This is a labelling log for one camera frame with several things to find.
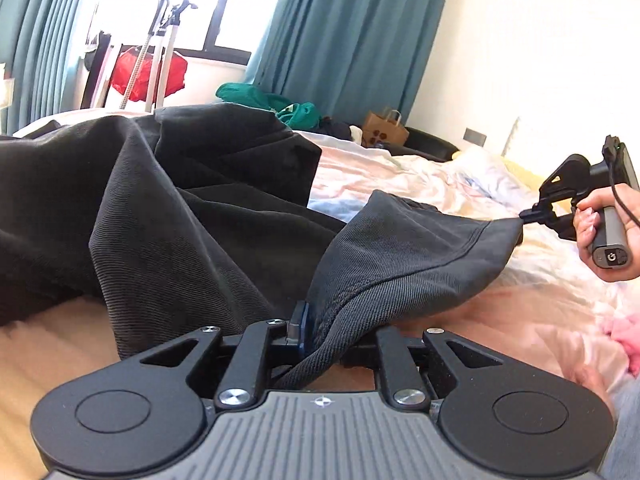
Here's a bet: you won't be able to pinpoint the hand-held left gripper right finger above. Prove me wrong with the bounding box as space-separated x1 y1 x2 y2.
345 327 506 409

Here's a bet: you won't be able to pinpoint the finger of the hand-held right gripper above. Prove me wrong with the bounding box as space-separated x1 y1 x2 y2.
522 215 577 241
520 198 574 221

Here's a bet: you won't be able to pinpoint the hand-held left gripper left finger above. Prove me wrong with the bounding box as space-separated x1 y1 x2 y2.
120 302 313 411

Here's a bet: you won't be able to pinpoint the black pants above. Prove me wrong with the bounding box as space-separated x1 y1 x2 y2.
0 104 526 391

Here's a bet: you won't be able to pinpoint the dark clothes pile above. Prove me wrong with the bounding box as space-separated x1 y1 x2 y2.
319 117 357 139

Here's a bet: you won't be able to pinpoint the person's right hand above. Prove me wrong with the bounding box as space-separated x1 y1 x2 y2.
574 183 640 284

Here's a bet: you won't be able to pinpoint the pastel bed sheet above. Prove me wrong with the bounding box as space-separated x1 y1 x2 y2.
0 110 640 476

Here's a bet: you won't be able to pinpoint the black armchair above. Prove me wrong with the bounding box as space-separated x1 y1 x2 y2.
385 127 461 163

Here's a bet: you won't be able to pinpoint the pink cloth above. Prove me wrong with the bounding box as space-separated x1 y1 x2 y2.
599 311 640 380

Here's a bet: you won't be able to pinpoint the brown paper bag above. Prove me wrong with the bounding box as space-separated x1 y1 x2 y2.
361 108 410 149

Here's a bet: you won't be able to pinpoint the person's denim-clad leg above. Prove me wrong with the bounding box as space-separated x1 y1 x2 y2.
597 374 640 480

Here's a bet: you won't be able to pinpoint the green garment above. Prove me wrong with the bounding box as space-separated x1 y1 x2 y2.
216 82 322 129

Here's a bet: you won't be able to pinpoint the teal curtain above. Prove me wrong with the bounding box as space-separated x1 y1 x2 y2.
245 0 457 130
0 0 96 137

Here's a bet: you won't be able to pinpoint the garment steamer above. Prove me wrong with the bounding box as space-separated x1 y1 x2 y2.
119 0 199 112

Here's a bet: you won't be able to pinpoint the red cloth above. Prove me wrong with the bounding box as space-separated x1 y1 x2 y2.
110 45 189 99

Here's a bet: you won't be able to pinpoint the black framed window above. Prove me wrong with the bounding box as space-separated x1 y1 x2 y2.
75 0 293 67

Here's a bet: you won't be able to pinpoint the black framed upright board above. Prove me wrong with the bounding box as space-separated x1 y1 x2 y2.
80 30 122 109

